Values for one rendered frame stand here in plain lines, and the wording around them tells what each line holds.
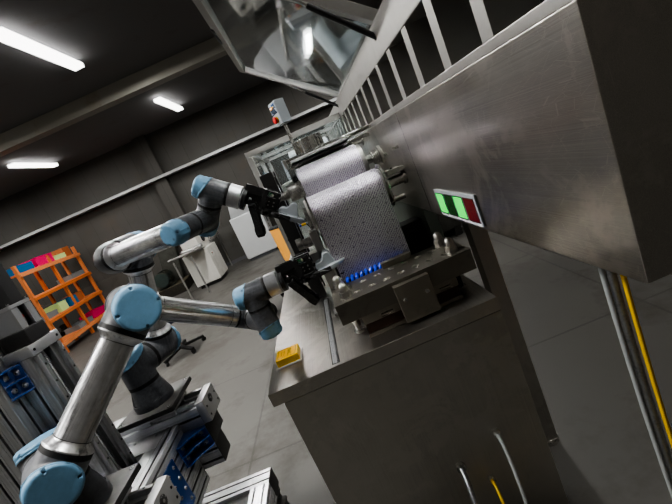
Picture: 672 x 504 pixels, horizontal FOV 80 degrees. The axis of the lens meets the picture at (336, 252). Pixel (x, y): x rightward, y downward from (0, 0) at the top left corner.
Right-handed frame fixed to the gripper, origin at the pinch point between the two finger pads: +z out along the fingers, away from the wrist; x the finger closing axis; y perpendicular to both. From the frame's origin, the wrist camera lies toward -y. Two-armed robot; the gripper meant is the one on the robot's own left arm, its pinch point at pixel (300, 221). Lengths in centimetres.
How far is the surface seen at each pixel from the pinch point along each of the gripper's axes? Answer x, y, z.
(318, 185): 15.4, 12.5, 3.0
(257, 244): 762, -169, -60
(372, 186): -8.2, 17.4, 18.0
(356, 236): -8.4, 1.2, 17.7
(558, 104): -86, 31, 22
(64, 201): 856, -208, -521
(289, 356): -21.4, -36.7, 6.7
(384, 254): -8.4, -1.9, 28.0
